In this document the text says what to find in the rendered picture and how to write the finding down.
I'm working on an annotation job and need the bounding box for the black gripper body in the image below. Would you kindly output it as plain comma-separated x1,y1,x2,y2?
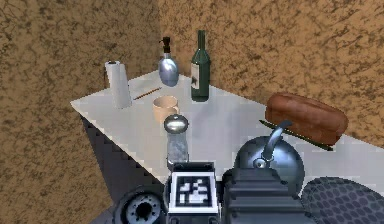
113,185,168,224

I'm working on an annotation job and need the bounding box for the black mesh robot base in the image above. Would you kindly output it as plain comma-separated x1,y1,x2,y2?
300,176,384,224

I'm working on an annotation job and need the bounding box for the white kitchen counter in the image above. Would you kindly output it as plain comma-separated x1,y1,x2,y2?
69,69,384,224

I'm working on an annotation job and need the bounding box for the glass salt shaker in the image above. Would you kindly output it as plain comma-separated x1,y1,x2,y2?
163,113,190,171

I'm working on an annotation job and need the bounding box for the beige cup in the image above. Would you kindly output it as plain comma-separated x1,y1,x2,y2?
152,95,180,126

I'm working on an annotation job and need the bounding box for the white paper towel roll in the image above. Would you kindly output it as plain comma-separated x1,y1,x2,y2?
104,60,133,110

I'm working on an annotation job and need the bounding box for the dark grey kettle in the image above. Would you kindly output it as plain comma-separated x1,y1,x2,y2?
233,120,306,198

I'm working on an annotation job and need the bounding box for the silver soap dispenser bottle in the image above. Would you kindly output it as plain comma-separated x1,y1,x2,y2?
157,36,180,88

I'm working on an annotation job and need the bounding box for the dark green wine bottle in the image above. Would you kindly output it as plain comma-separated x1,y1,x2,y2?
190,29,212,103

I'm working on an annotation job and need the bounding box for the brown bread loaf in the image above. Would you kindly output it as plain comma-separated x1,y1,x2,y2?
264,92,349,147

